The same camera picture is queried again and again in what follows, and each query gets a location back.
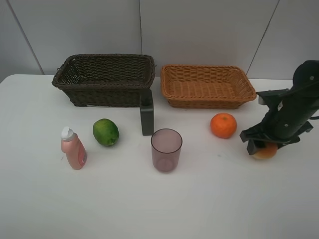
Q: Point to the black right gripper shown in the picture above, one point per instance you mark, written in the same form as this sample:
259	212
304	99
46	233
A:
287	117

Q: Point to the red yellow peach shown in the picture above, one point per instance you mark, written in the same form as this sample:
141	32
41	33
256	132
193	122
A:
267	152

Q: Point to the orange tangerine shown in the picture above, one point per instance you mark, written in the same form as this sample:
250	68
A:
223	125

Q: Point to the dark green shampoo bottle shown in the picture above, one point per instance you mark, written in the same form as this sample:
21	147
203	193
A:
147	112

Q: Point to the pink lotion bottle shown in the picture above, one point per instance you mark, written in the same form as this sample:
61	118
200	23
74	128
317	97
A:
73	148

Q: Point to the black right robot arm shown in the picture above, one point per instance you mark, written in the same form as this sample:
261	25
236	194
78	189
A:
305	75

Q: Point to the purple translucent plastic cup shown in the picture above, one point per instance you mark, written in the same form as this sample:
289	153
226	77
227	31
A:
166	147

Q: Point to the orange wicker basket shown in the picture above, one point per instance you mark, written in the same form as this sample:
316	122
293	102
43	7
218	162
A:
205	86

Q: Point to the green lime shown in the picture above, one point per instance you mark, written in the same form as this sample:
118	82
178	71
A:
105	132

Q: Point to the dark brown wicker basket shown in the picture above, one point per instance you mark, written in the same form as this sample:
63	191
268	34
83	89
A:
106	80

